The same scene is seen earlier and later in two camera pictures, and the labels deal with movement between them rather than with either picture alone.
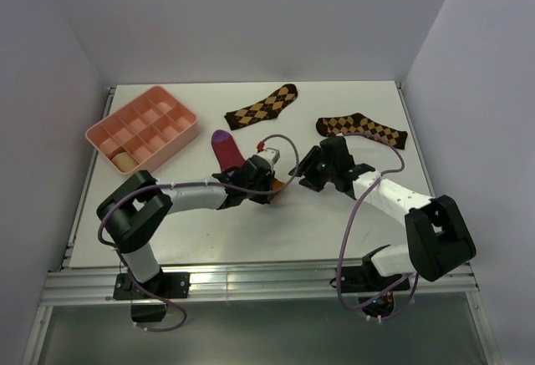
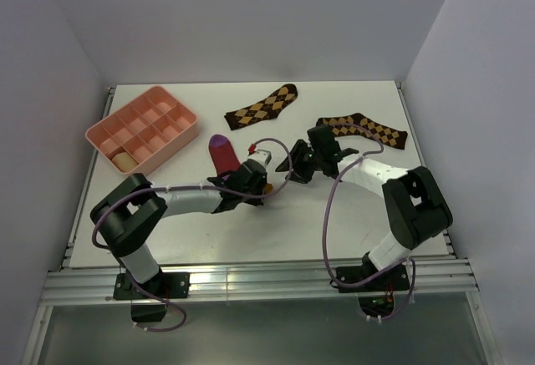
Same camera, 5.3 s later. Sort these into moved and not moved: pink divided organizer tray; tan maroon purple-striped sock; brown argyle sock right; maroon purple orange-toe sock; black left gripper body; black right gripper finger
Moved: maroon purple orange-toe sock; black right gripper finger
Not moved: brown argyle sock right; tan maroon purple-striped sock; black left gripper body; pink divided organizer tray
